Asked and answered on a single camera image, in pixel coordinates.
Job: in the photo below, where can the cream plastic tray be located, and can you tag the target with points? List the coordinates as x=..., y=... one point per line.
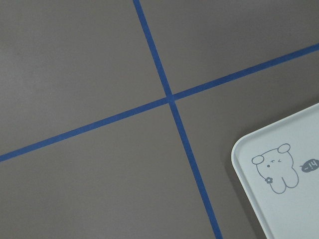
x=278, y=167

